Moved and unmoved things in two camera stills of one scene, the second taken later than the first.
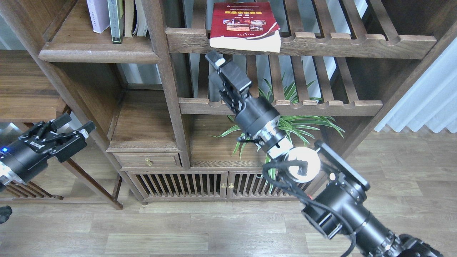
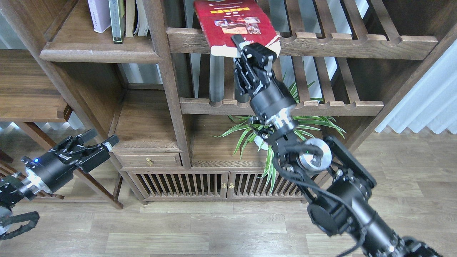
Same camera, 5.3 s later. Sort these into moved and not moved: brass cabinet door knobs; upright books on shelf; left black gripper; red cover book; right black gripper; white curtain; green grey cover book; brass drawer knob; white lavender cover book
Moved: red cover book; right black gripper; left black gripper
Not moved: white curtain; brass cabinet door knobs; brass drawer knob; green grey cover book; upright books on shelf; white lavender cover book
